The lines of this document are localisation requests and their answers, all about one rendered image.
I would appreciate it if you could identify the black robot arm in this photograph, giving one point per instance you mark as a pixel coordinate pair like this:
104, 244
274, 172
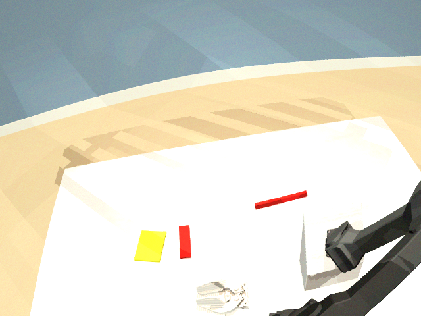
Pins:
347, 246

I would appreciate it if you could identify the yellow flat rectangular plate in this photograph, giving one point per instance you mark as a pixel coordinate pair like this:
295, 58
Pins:
150, 246

